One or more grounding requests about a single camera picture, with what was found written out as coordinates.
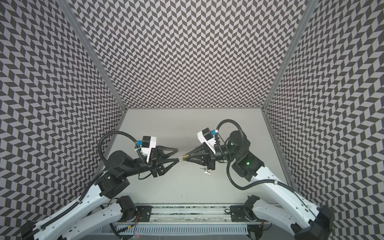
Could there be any brass padlock with keys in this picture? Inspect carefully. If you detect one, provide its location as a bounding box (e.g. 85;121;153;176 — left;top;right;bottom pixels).
178;155;189;161

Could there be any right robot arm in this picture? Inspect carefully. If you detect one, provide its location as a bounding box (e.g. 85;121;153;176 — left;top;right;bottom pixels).
182;129;335;240

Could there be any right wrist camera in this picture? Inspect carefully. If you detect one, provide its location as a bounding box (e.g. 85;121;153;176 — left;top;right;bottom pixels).
197;128;218;154

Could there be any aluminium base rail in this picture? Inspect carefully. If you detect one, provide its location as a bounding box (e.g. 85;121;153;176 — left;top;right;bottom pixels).
64;203;319;239

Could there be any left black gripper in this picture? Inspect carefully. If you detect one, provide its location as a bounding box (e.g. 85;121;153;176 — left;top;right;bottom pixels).
121;145;179;179

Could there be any right black corrugated cable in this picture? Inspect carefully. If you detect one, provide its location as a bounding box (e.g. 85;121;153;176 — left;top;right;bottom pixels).
215;119;298;193

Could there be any black corrugated cable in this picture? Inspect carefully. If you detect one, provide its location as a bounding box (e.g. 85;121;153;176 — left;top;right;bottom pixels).
215;119;298;193
97;131;139;163

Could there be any left black corrugated cable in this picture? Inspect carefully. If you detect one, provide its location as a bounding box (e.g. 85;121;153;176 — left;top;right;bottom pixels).
97;131;139;163

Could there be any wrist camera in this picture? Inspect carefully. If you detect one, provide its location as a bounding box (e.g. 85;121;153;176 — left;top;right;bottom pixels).
135;136;157;164
197;128;218;154

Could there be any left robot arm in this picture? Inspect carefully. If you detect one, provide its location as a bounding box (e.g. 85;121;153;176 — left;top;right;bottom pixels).
21;146;179;240

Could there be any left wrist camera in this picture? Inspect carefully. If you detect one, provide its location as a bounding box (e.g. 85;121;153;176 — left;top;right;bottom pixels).
135;136;157;164

